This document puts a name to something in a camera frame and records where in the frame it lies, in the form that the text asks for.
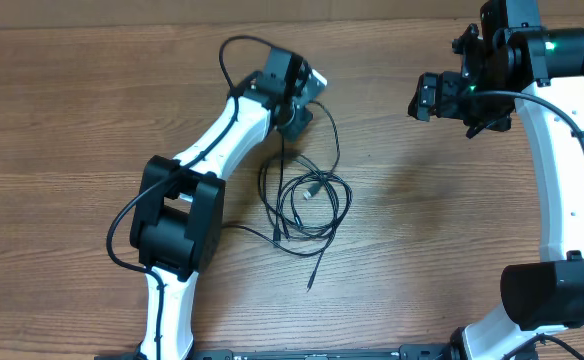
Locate black USB cable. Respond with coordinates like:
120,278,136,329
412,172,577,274
256,154,346,246
221,172,354,292
259,99,343,246

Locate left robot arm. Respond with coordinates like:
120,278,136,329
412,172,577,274
130,48,327,359

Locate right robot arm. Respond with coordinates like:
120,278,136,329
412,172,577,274
399,0,584,359

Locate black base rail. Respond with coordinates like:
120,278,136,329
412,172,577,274
94,344,541,360

